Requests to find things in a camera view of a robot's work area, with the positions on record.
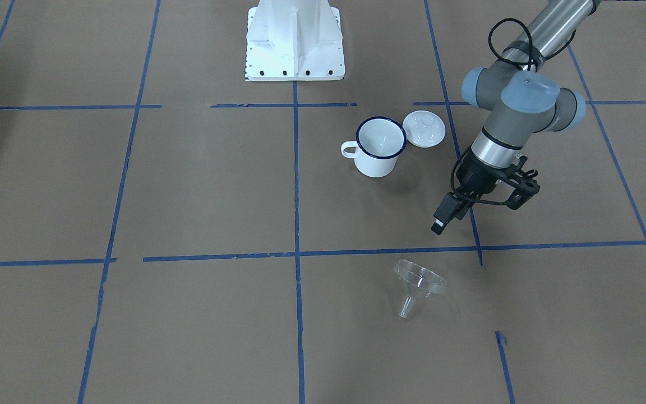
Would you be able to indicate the white enamel mug blue rim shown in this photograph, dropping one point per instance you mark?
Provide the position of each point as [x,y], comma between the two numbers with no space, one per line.
[379,141]

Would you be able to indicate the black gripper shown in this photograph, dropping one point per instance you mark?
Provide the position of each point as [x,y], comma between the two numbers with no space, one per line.
[477,174]

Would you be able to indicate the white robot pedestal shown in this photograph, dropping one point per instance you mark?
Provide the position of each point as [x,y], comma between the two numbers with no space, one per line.
[294,40]

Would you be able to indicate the white round lid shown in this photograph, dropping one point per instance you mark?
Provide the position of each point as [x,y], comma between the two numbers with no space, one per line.
[424,129]

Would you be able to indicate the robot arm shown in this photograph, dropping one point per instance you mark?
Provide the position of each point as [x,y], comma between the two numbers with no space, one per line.
[521,103]

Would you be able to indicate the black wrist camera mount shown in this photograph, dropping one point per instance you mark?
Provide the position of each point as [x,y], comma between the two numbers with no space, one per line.
[523,183]

